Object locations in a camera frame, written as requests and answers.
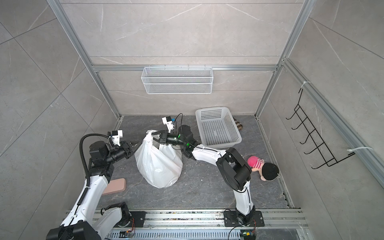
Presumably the white wire mesh wall basket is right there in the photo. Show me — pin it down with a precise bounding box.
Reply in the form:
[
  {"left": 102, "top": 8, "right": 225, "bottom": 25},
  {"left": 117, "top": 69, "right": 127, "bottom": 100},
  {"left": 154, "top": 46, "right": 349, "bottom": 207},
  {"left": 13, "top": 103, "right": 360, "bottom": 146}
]
[{"left": 141, "top": 67, "right": 214, "bottom": 95}]

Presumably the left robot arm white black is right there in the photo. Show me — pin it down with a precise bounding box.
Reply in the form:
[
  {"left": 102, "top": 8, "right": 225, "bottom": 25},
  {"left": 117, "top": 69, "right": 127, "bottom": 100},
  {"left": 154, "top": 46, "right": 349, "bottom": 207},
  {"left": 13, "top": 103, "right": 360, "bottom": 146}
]
[{"left": 46, "top": 141, "right": 137, "bottom": 240}]

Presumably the aluminium mounting rail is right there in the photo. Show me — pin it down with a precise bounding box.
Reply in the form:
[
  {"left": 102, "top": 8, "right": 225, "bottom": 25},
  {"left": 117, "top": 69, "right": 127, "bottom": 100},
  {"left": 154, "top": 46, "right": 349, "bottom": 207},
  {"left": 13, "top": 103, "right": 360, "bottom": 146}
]
[{"left": 105, "top": 209, "right": 314, "bottom": 240}]

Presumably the pink striped doll black hair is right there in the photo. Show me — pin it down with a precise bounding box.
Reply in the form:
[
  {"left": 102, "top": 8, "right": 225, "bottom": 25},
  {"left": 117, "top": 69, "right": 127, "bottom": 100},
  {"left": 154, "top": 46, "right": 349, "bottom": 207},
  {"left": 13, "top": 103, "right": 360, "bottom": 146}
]
[{"left": 247, "top": 156, "right": 280, "bottom": 182}]

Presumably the pink rectangular block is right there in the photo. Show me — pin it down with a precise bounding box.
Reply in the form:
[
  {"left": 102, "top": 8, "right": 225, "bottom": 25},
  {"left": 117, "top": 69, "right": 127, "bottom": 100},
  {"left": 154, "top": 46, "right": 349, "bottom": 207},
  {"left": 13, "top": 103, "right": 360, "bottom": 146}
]
[{"left": 102, "top": 178, "right": 127, "bottom": 196}]

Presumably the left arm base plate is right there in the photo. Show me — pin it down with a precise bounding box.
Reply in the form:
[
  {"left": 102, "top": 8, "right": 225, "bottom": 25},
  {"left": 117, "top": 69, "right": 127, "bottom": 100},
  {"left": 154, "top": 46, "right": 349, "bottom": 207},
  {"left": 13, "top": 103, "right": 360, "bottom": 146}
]
[{"left": 115, "top": 211, "right": 146, "bottom": 228}]

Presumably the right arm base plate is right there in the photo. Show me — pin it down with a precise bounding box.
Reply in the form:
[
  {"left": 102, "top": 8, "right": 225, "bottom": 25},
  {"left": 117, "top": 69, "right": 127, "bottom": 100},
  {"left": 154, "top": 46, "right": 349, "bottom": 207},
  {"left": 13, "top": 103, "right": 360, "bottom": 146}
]
[{"left": 223, "top": 210, "right": 265, "bottom": 228}]

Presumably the black wire hook rack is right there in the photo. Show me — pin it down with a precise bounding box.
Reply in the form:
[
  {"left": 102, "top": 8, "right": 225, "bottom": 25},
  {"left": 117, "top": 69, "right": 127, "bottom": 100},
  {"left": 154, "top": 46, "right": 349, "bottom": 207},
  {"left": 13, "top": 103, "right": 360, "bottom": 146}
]
[{"left": 286, "top": 89, "right": 355, "bottom": 170}]

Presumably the brown striped small object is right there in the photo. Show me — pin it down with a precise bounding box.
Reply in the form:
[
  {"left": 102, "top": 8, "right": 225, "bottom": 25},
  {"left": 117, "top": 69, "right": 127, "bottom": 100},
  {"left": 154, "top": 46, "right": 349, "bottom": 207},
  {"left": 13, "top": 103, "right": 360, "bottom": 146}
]
[{"left": 234, "top": 119, "right": 243, "bottom": 131}]

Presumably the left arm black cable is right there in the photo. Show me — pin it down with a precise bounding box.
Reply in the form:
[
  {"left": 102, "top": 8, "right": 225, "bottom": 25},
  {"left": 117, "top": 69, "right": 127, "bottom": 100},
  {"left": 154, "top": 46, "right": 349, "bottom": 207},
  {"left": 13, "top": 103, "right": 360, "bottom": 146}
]
[{"left": 78, "top": 133, "right": 110, "bottom": 178}]

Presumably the white plastic bag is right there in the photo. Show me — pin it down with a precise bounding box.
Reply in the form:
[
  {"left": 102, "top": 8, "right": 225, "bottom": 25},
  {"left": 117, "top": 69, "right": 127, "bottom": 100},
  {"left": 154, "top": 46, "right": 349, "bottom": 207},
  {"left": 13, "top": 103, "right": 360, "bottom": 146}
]
[{"left": 135, "top": 130, "right": 183, "bottom": 189}]

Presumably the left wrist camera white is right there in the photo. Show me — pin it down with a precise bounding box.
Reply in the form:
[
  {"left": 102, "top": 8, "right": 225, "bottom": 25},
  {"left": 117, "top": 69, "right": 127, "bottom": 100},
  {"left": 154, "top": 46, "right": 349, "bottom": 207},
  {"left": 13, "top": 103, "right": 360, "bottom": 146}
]
[{"left": 108, "top": 130, "right": 123, "bottom": 146}]

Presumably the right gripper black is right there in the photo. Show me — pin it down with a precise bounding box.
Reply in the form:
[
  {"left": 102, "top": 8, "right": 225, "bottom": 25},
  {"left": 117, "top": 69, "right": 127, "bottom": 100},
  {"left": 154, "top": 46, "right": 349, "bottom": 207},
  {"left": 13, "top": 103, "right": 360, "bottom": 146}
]
[{"left": 151, "top": 131, "right": 189, "bottom": 148}]

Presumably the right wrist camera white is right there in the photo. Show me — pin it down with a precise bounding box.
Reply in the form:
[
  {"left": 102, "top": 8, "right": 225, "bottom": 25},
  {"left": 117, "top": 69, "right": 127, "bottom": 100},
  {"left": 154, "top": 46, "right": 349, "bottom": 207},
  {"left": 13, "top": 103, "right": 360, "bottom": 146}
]
[{"left": 162, "top": 116, "right": 175, "bottom": 133}]

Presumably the white perforated plastic tray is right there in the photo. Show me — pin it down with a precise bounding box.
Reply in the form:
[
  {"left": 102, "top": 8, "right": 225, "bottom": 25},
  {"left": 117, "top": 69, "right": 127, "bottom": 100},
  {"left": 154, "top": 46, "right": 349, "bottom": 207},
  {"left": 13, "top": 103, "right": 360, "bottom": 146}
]
[{"left": 195, "top": 107, "right": 242, "bottom": 149}]

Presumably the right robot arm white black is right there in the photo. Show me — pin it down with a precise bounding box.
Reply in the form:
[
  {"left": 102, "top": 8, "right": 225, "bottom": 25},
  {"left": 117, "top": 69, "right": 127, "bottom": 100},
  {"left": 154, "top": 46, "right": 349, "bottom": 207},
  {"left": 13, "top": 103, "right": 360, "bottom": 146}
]
[{"left": 151, "top": 125, "right": 255, "bottom": 218}]

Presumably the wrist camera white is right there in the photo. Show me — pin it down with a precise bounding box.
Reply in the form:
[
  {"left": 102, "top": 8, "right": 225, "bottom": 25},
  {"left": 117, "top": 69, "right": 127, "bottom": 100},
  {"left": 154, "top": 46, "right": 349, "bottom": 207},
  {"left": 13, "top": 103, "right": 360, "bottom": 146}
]
[
  {"left": 162, "top": 116, "right": 175, "bottom": 133},
  {"left": 108, "top": 130, "right": 123, "bottom": 146}
]

